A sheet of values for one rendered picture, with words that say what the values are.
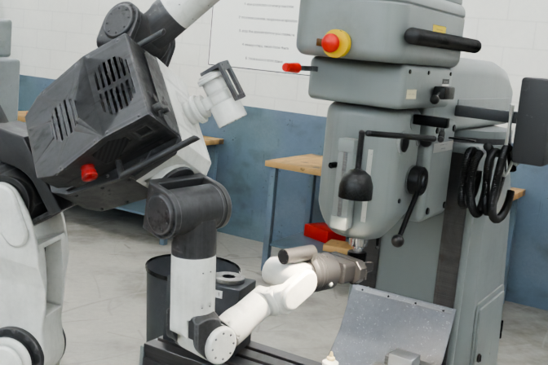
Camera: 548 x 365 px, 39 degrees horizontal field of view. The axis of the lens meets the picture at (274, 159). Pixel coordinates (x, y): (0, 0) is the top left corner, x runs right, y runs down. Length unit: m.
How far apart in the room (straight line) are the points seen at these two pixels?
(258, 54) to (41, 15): 2.73
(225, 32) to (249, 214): 1.67
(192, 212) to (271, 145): 5.44
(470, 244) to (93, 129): 1.17
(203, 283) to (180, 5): 0.60
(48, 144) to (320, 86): 0.62
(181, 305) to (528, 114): 0.95
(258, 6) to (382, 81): 5.32
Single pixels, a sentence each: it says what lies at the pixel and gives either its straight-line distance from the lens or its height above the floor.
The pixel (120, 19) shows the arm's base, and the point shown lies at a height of 1.77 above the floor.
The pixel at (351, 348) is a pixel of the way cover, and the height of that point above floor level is 0.90.
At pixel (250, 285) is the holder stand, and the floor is 1.08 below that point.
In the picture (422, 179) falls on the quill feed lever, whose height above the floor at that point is 1.46.
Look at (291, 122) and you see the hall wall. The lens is 6.81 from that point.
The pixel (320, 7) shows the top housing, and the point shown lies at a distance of 1.72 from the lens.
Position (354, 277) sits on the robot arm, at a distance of 1.90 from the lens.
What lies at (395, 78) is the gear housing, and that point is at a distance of 1.74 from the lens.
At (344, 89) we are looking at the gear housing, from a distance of 1.79.
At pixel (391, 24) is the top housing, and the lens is 1.66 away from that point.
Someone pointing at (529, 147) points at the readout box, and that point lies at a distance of 1.99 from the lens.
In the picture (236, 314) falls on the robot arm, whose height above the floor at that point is 1.18.
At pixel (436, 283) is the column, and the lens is 2.29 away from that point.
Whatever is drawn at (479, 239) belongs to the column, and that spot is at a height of 1.26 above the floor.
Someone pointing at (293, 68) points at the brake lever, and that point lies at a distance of 1.71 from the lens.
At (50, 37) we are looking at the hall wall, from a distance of 8.65.
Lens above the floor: 1.74
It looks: 8 degrees down
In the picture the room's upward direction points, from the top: 5 degrees clockwise
